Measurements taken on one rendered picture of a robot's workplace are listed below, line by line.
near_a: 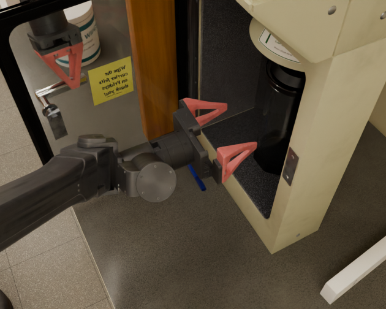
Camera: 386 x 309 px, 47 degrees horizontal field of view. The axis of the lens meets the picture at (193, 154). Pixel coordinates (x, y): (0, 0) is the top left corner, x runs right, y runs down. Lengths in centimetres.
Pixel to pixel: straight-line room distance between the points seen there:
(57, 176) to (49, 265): 143
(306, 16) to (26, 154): 201
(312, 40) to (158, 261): 54
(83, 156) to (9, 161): 173
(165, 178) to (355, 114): 27
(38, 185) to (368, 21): 39
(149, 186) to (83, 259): 137
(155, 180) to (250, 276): 33
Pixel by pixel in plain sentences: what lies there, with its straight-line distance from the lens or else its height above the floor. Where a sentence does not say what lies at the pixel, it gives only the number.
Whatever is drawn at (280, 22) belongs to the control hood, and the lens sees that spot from 41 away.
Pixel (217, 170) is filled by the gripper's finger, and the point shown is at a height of 118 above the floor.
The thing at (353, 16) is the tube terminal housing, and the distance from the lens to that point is 48.
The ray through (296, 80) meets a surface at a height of 125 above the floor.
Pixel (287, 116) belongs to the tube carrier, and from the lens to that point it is 75.
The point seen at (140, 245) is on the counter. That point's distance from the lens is 87.
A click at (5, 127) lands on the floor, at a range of 250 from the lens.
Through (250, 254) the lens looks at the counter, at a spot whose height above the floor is 94.
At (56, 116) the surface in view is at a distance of 73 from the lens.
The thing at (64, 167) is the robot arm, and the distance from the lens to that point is 59.
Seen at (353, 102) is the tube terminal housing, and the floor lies 132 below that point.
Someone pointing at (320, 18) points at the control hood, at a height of 147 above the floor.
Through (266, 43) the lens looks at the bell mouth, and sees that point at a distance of 63.
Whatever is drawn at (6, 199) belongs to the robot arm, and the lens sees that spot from 49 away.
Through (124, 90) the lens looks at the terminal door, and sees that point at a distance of 78.
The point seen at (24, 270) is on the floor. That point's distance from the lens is 199.
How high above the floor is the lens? 171
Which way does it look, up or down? 52 degrees down
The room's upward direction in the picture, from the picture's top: straight up
